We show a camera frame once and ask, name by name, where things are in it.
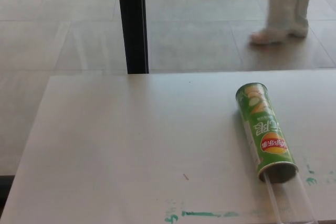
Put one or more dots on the black window frame post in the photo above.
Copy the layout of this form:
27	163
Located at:
132	22

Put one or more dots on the clear plastic chips tray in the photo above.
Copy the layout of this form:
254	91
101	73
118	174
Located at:
288	203

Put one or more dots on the person in white trousers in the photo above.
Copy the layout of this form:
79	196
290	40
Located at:
287	3

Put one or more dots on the green chips can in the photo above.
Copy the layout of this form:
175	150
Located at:
265	127

